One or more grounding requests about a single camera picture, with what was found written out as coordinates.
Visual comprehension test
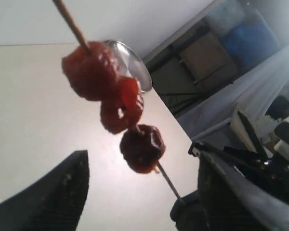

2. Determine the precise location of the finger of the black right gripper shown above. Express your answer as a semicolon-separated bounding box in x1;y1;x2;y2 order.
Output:
170;190;209;231

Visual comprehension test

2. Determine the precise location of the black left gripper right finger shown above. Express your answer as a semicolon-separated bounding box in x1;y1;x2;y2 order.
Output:
198;152;289;231

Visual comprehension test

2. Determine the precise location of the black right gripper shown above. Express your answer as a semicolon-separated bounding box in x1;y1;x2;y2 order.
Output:
187;141;289;205

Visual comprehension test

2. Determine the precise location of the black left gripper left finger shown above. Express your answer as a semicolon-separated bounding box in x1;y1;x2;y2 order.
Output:
0;150;89;231

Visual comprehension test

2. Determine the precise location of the thin metal skewer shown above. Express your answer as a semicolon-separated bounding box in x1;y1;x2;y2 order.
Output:
52;0;185;205

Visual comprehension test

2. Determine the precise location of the white cloth sheet background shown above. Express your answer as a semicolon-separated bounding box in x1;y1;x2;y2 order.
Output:
178;45;289;140

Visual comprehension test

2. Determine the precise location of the brown cardboard box background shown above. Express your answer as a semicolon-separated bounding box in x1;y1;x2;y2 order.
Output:
179;32;238;83

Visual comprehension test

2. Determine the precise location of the blue storage bins background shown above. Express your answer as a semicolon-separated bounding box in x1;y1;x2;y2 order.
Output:
205;0;279;70

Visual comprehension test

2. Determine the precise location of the silver round metal disc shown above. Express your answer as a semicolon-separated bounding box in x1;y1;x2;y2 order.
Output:
104;39;153;93

